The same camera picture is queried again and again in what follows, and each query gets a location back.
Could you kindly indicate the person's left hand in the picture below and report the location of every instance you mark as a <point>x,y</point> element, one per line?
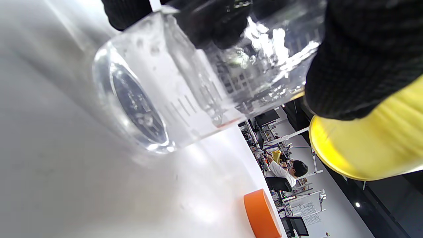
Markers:
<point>370,49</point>

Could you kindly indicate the yellow transparent kettle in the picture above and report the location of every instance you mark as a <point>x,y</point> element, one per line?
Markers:
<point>370,148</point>

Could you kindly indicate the clear water cup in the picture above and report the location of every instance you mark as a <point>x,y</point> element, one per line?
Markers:
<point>185,99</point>

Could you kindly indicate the orange water cup lid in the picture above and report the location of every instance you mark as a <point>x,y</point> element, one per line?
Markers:
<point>261,215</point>

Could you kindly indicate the black monitor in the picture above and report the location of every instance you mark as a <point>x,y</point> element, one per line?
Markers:
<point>299,226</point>
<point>267,117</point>

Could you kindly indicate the black office chair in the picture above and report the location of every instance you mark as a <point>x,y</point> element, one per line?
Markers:
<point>277,183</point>

